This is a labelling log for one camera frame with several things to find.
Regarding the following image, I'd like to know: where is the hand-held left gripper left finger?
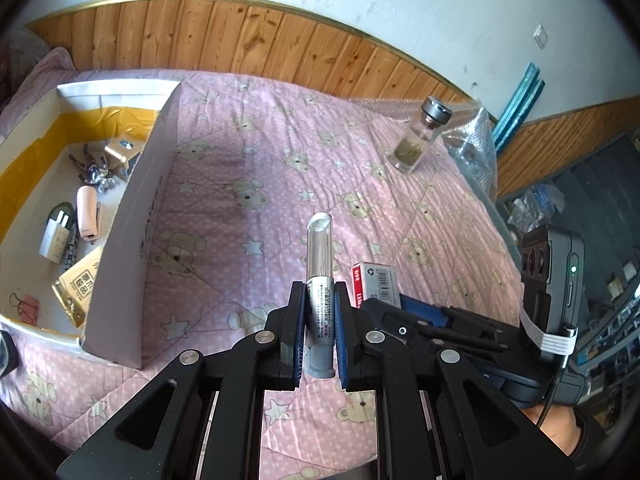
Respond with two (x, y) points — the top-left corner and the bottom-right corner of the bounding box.
(56, 280), (307, 480)

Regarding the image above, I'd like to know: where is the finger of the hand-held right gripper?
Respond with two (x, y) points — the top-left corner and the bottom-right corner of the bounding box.
(360, 297), (523, 361)
(400, 295), (501, 333)

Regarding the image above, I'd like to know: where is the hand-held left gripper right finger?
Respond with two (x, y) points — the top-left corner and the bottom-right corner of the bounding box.
(334, 280), (571, 480)

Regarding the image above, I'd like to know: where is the grey tube with clear cap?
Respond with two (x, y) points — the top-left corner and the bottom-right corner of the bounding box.
(304, 212), (337, 380)

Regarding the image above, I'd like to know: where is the red and white small box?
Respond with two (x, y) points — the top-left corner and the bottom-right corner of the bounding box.
(350, 260), (402, 311)

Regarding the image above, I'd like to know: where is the white cardboard box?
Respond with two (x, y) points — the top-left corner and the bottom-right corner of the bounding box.
(0, 79), (183, 372)

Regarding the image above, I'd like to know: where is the yellow white tissue packet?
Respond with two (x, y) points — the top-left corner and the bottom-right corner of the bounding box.
(51, 246), (106, 328)

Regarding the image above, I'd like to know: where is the small gold box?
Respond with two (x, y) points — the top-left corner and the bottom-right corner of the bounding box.
(104, 136), (143, 179)

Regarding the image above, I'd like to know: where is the purple toy figure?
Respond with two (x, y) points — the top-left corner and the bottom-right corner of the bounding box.
(69, 144), (126, 191)

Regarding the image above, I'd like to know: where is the white charger plug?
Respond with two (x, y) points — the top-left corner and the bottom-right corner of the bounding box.
(39, 210), (76, 263)

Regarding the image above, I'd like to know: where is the dark red binder clip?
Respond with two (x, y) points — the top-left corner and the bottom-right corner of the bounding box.
(7, 292), (41, 321)

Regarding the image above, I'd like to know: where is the person's right hand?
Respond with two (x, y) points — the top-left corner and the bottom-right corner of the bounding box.
(522, 402), (581, 453)

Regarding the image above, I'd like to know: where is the glass bottle with metal cap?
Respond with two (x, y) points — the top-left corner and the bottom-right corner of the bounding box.
(387, 96), (453, 175)

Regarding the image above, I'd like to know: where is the clear bubble wrap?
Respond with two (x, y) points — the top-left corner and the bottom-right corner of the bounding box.
(350, 97), (501, 196)

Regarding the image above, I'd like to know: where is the pink bear printed blanket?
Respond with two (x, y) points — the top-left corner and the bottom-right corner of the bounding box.
(0, 47), (523, 480)

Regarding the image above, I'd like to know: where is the blue plastic strip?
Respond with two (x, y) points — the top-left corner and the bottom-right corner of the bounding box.
(500, 77), (546, 153)
(492, 61), (542, 151)

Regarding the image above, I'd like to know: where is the black marker pen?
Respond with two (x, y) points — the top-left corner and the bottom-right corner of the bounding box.
(60, 222), (81, 273)

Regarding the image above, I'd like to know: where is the black cable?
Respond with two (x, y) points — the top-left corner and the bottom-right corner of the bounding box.
(537, 327), (576, 428)

